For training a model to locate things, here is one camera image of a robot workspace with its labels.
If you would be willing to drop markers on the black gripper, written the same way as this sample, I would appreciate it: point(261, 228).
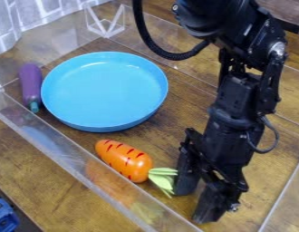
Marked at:
point(213, 157)

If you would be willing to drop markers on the orange toy carrot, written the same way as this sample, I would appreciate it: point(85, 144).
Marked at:
point(134, 165)

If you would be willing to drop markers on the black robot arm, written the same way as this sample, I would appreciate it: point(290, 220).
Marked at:
point(252, 55)

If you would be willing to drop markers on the blue round plate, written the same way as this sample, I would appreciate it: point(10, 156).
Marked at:
point(105, 91)

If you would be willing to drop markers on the blue object at corner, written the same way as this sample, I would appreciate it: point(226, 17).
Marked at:
point(9, 220)

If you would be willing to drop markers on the purple toy eggplant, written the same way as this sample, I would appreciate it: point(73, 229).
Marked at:
point(30, 81)

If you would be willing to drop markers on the white patterned curtain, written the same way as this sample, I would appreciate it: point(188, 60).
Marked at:
point(21, 15)

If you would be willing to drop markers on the clear acrylic enclosure wall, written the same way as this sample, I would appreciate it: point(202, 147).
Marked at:
point(67, 190)

